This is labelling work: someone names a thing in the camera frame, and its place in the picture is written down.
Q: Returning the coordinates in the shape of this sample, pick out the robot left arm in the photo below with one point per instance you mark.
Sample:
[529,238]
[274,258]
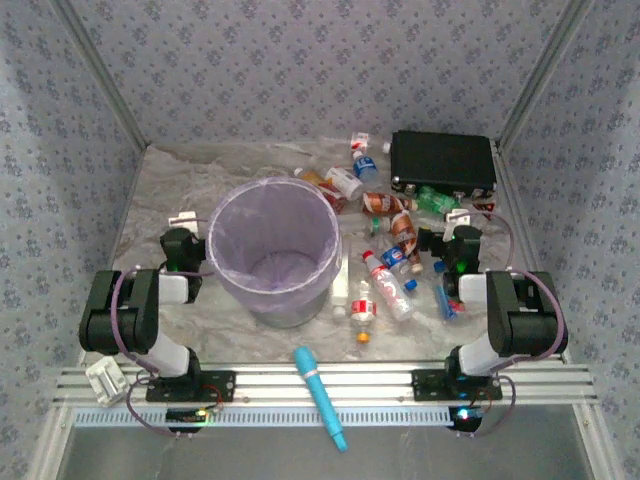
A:
[120,310]

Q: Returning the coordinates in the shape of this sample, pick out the aluminium frame post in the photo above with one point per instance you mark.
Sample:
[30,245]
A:
[543,70]
[103,70]

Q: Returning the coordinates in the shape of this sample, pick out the green plastic bottle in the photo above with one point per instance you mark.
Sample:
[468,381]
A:
[435,200]

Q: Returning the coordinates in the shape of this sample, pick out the crushed clear bottle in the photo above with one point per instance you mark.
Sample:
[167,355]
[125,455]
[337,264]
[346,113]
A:
[430,224]

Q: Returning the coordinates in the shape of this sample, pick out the white plastic block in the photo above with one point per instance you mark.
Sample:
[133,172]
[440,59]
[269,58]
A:
[106,381]

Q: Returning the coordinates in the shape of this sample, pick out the orange bottle white cap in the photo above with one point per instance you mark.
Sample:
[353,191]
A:
[312,176]

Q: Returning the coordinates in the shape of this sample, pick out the orange-capped bottle red label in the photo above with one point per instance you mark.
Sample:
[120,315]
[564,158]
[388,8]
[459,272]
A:
[362,307]

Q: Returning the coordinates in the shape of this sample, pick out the teal plastic pen tool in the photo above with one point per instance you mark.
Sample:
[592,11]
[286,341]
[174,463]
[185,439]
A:
[315,385]

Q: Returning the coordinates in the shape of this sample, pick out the white-capped bottle red white label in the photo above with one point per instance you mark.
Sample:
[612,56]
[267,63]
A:
[360,141]

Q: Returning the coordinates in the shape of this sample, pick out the clear bottle blue white label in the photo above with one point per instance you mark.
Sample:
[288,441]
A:
[366,167]

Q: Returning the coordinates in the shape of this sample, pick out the black hard case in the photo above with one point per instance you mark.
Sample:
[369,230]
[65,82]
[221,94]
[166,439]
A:
[440,160]

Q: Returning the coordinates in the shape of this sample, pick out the small red object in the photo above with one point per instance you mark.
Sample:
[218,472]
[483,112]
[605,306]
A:
[484,204]

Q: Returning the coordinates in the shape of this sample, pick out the small blue bottle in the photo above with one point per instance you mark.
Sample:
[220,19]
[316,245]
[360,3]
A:
[445,302]

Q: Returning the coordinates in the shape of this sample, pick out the small circuit board with LED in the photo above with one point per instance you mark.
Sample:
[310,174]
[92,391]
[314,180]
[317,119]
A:
[465,416]
[190,416]

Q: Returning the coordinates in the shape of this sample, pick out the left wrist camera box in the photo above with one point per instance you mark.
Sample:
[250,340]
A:
[182,221]

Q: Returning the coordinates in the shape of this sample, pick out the tall red-capped clear bottle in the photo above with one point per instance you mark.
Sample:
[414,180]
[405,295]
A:
[387,285]

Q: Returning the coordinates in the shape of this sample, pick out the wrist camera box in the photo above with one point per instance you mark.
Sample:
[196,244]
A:
[457,218]
[182,221]

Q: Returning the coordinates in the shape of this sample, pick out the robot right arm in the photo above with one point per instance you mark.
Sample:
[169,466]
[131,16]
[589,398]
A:
[525,310]

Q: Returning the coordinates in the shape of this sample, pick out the clear bottle green cap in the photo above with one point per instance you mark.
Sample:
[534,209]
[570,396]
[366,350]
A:
[377,225]

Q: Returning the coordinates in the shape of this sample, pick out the crushed bottle red label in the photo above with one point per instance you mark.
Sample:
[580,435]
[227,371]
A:
[334,200]

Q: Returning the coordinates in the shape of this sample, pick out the aluminium mounting rail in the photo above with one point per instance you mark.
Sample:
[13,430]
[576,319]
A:
[380,382]

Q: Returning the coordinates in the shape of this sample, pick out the clear bottle blue Pepsi label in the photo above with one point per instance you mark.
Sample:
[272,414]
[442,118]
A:
[394,257]

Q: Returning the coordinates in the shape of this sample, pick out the slim clear bottle white cap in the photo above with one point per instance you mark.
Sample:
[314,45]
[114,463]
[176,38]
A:
[340,290]

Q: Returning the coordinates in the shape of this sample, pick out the grey round bin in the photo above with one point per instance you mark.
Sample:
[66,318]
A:
[290,315]

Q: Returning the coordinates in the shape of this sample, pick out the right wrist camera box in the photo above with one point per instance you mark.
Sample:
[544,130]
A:
[457,218]

